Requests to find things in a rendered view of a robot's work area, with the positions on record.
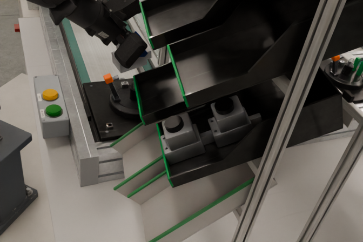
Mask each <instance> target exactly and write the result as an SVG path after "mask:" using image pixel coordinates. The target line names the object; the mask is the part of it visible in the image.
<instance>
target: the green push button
mask: <svg viewBox="0 0 363 242"><path fill-rule="evenodd" d="M61 113H62V108H61V107H60V106H59V105H56V104H52V105H49V106H47V107H46V114H47V115H48V116H52V117H54V116H58V115H60V114H61Z"/></svg>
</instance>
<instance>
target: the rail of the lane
mask: <svg viewBox="0 0 363 242"><path fill-rule="evenodd" d="M39 14H40V22H41V26H42V30H43V35H44V39H45V43H46V48H47V51H48V55H49V60H50V64H51V68H52V73H53V75H58V77H59V81H60V85H61V88H62V92H63V96H64V100H65V105H66V108H67V111H68V115H69V121H70V135H68V138H69V142H70V146H71V151H72V155H73V159H74V162H75V167H76V171H77V176H78V180H79V184H80V187H83V186H89V185H95V184H98V170H99V155H98V151H97V148H96V145H95V141H94V138H93V135H92V132H91V129H90V125H89V121H91V113H90V110H89V107H88V104H87V103H84V105H83V102H82V99H81V96H80V93H79V89H78V86H77V82H76V79H75V76H74V73H73V70H72V66H71V63H70V60H69V56H68V53H67V50H66V47H65V43H64V40H63V36H62V33H61V30H60V27H59V25H55V24H54V22H53V21H52V19H51V17H50V15H49V8H45V7H42V6H40V5H39Z"/></svg>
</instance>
